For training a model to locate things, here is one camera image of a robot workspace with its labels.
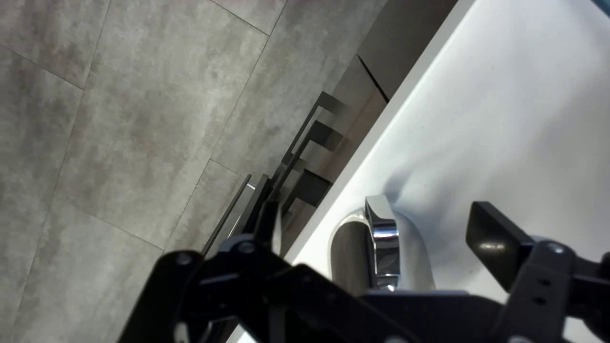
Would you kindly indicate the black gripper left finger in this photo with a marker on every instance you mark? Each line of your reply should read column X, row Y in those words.
column 191, row 299

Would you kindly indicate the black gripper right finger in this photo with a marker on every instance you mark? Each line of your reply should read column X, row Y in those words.
column 546, row 280

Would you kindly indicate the metal cup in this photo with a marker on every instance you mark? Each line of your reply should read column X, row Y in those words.
column 376, row 248

